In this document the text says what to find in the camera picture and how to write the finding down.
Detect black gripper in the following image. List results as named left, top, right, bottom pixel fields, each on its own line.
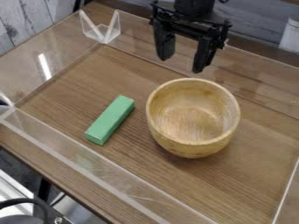
left=150, top=1, right=233, bottom=74

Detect white cylinder container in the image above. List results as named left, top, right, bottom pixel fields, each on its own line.
left=279, top=17, right=299, bottom=54

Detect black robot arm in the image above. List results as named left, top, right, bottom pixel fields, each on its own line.
left=150, top=0, right=233, bottom=74

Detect green rectangular block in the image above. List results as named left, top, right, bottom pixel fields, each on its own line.
left=84, top=95, right=135, bottom=145

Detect black cable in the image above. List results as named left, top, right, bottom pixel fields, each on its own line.
left=0, top=198, right=51, bottom=224

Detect black metal bracket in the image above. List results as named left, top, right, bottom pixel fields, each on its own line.
left=32, top=199, right=74, bottom=224

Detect clear acrylic tray walls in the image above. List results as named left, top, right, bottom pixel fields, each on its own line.
left=0, top=4, right=299, bottom=224

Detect light brown wooden bowl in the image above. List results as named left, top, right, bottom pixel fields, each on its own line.
left=146, top=78, right=241, bottom=158

